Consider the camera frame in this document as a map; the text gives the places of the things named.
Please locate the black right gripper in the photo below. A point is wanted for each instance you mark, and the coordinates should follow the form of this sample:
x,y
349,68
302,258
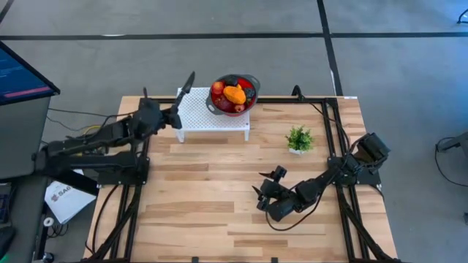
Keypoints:
x,y
274,190

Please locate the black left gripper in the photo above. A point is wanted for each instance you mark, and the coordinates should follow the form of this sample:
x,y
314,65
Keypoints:
x,y
167,117

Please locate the black kitchen knife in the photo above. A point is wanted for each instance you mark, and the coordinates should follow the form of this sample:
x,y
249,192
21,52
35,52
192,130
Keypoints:
x,y
188,84

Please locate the orange yellow mango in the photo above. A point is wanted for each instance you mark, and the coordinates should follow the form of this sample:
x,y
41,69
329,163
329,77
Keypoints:
x,y
234,95

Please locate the small dark red apple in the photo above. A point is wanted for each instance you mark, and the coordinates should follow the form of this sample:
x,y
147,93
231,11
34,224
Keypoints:
x,y
239,108

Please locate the dark avocado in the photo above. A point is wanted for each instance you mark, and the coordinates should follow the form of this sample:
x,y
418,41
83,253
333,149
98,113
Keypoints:
x,y
249,93
231,79

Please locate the red colander bowl grey rim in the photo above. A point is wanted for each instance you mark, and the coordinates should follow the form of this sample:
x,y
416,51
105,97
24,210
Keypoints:
x,y
245,83

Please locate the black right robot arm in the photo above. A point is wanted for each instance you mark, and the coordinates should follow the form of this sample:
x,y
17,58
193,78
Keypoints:
x,y
314,190

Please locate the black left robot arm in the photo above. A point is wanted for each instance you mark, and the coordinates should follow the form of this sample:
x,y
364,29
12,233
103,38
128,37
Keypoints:
x,y
146,118

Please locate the white perforated shelf riser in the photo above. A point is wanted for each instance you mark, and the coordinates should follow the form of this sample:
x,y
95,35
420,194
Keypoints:
x,y
204,122

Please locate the small green potted plant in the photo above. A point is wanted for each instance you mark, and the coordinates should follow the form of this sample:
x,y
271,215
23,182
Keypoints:
x,y
300,139

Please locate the black stand foot bar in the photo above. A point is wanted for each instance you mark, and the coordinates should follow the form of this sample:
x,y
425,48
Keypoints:
x,y
80,184

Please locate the white printed paper booklet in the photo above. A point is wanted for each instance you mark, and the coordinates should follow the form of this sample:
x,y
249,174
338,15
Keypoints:
x,y
67,204

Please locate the grey cabinet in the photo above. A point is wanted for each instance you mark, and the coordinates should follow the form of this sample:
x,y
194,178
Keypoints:
x,y
18,131

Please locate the black monitor blue screen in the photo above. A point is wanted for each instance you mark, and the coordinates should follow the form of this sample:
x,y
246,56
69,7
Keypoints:
x,y
18,76

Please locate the black chair caster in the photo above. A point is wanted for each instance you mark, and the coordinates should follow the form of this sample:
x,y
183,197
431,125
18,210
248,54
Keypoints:
x,y
48,258

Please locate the black floor stand piece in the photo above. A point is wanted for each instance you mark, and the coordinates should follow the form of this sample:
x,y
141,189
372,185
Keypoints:
x,y
464,16

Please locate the black aluminium table frame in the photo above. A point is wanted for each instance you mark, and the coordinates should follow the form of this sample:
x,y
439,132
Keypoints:
x,y
285,100

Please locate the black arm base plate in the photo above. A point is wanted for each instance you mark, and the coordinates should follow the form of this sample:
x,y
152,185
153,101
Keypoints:
x,y
106,179
369,179

